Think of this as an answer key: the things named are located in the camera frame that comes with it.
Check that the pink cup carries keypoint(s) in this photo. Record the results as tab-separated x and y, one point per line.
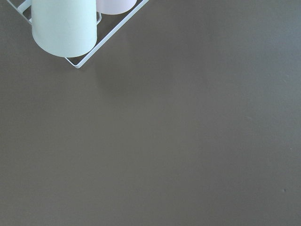
114	7

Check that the mint green cup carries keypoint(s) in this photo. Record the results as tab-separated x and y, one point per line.
64	28

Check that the white cup rack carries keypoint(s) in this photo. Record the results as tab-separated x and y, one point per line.
107	26

